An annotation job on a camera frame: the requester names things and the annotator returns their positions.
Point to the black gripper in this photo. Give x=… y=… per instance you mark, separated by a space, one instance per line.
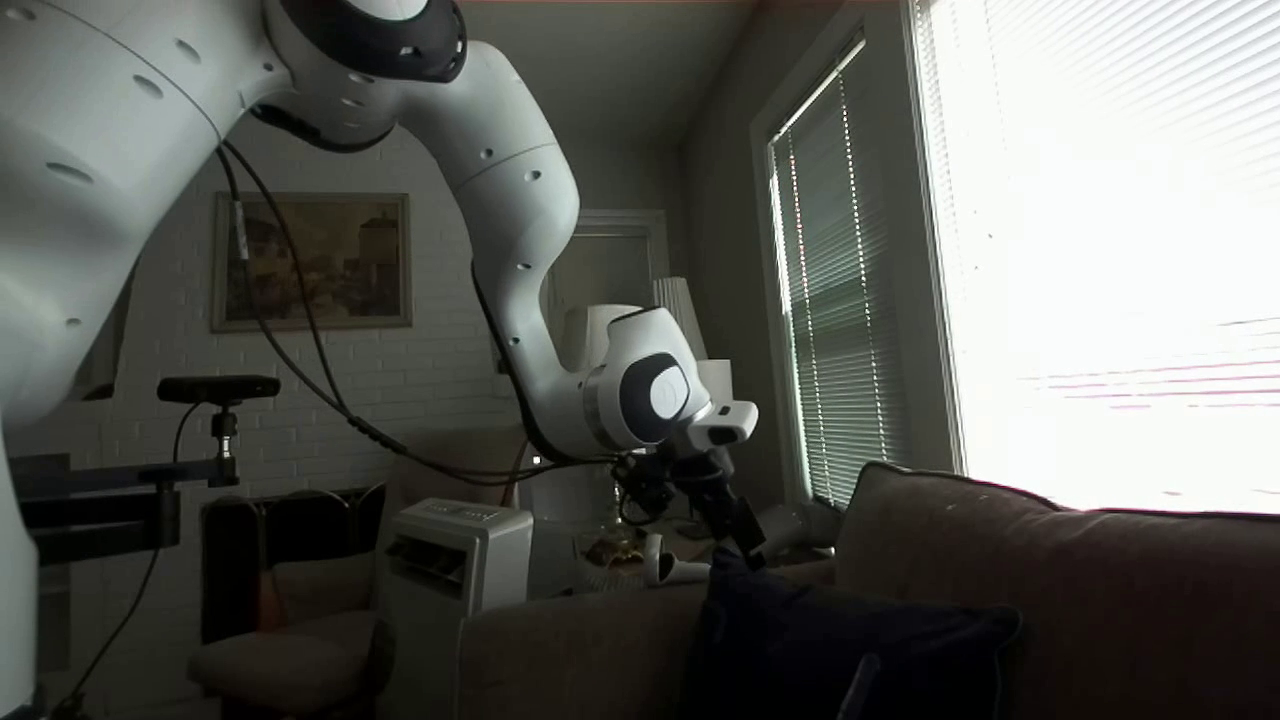
x=685 y=482

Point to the large window blinds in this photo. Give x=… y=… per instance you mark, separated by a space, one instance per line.
x=1104 y=264

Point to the white cylindrical object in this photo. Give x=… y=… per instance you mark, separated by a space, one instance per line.
x=573 y=535

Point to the tall white lampshade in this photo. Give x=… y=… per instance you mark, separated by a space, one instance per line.
x=677 y=323

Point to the black stereo camera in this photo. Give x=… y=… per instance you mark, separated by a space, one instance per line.
x=220 y=388

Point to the dark chair with beige cushion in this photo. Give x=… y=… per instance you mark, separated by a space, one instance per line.
x=286 y=660

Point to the framed wall picture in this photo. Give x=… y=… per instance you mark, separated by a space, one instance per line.
x=360 y=264

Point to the narrow window blinds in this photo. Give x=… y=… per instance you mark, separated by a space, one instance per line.
x=835 y=294

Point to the white portable air conditioner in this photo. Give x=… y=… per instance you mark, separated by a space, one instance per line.
x=453 y=562

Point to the beige fabric sofa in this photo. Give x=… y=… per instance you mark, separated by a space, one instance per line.
x=573 y=654

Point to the short white lampshade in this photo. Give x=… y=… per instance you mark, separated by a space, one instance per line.
x=723 y=380

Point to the black camera stand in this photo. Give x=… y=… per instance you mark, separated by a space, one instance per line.
x=92 y=513

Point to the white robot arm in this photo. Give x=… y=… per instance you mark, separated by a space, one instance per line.
x=122 y=161

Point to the beige sofa back cushion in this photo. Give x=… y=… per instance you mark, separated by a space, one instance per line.
x=934 y=544
x=1174 y=612

